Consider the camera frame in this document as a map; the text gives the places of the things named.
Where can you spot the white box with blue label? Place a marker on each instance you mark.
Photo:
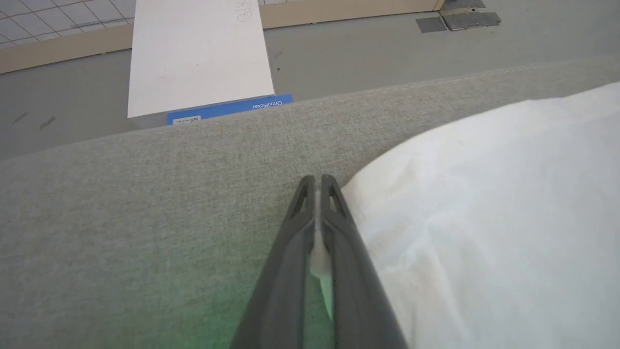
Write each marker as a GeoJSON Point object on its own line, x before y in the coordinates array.
{"type": "Point", "coordinates": [198, 53]}

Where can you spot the grey floor patches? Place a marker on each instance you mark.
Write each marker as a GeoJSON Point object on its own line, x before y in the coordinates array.
{"type": "Point", "coordinates": [470, 19]}

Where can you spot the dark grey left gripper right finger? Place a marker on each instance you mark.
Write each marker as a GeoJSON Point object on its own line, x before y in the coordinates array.
{"type": "Point", "coordinates": [358, 300]}

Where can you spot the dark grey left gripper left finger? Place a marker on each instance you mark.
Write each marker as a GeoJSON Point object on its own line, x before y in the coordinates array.
{"type": "Point", "coordinates": [281, 291]}

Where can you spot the grey fabric sofa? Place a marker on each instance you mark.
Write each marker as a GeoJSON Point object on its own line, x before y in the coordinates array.
{"type": "Point", "coordinates": [145, 218]}

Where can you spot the white garment with black sleeves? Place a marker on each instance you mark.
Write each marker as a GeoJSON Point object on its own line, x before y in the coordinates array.
{"type": "Point", "coordinates": [484, 218]}

